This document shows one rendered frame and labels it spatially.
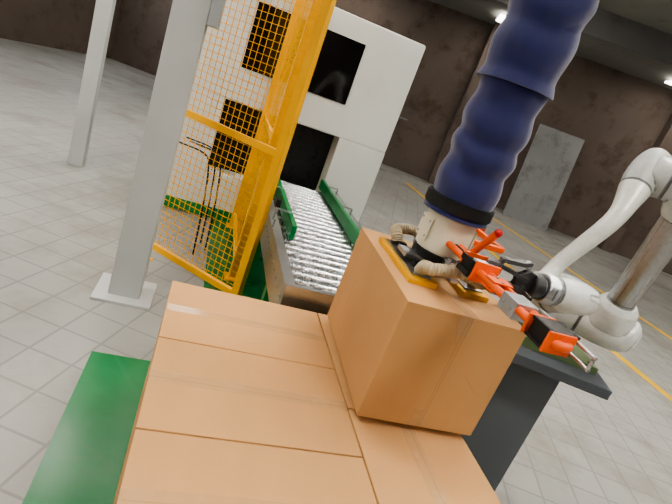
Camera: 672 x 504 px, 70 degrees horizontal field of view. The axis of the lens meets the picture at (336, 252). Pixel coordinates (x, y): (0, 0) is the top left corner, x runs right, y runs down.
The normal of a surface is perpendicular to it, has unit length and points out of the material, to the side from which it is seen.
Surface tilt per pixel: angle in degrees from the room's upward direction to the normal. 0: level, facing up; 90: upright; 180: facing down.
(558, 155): 77
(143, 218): 90
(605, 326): 106
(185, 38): 90
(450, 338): 90
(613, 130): 90
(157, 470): 0
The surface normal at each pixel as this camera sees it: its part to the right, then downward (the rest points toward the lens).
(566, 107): -0.15, 0.27
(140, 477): 0.34, -0.89
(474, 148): -0.30, -0.11
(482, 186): 0.05, 0.07
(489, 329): 0.16, 0.38
